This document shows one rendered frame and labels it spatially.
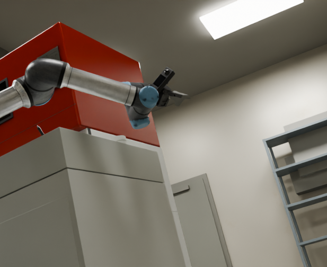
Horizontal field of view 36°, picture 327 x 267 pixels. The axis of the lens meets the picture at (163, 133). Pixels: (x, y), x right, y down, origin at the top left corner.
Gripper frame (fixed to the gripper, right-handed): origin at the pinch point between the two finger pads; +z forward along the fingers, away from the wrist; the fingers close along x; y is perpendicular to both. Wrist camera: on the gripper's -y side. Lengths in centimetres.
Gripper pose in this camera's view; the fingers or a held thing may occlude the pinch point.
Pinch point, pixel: (179, 88)
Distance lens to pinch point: 222.5
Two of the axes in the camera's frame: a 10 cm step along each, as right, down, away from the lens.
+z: 6.8, -0.4, 7.3
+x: 6.4, 5.2, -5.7
